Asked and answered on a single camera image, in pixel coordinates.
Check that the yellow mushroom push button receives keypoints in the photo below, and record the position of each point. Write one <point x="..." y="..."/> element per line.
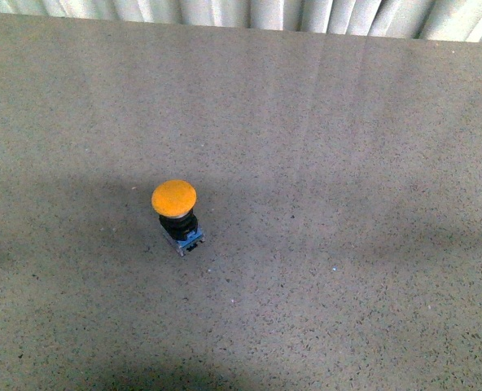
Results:
<point x="174" y="201"/>

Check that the white pleated curtain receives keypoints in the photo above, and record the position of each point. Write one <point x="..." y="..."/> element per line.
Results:
<point x="451" y="21"/>

